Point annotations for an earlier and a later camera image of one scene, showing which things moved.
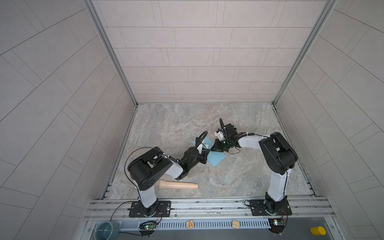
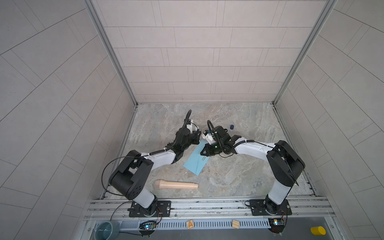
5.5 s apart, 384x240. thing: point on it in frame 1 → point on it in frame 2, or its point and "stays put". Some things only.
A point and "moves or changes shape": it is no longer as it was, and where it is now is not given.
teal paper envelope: (214, 157) moves or changes shape
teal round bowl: (107, 230) stays put
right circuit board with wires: (277, 225) stays put
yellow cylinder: (318, 231) stays put
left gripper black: (203, 157) → (193, 135)
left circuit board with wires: (149, 225) stays put
